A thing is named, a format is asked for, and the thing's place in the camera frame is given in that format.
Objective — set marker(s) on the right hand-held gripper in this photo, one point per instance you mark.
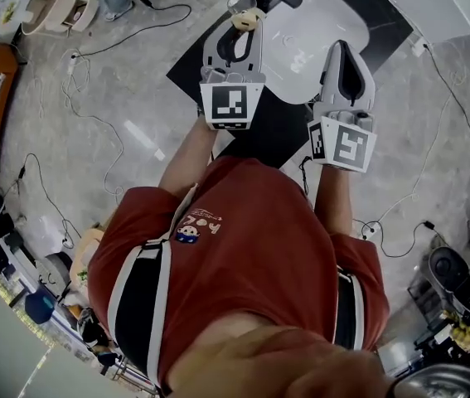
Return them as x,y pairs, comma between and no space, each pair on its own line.
342,139

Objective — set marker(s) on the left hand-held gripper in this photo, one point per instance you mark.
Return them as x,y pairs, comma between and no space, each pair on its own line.
228,104

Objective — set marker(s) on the cartoon-head toothbrush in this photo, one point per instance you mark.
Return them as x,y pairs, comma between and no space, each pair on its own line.
246,19

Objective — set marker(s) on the clear cup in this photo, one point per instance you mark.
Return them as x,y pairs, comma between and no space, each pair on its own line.
240,2

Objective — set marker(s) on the person's left forearm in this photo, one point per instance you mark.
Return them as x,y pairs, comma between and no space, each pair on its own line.
189,160

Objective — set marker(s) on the person's right forearm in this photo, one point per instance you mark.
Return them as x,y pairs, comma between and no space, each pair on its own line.
334,197

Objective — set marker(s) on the white wash basin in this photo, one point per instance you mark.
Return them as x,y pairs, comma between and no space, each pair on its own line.
305,35

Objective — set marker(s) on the black counter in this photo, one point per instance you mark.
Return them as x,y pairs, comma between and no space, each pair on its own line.
278,131

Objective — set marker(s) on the white cabinet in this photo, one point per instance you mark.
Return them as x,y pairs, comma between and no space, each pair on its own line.
437,2

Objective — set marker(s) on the white power strip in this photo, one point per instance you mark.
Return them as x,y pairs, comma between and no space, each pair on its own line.
74,64
367,230

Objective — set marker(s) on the beige round chair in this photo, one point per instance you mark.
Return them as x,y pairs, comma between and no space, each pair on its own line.
58,4

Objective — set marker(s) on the person's red shirt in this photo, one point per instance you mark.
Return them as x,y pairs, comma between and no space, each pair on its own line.
238,255

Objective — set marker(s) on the black round appliance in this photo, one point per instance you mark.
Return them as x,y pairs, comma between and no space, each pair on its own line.
450,270

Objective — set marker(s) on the person's face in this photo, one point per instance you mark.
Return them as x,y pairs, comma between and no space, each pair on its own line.
284,359

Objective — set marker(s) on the blue stool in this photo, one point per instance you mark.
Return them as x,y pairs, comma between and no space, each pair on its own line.
39,307

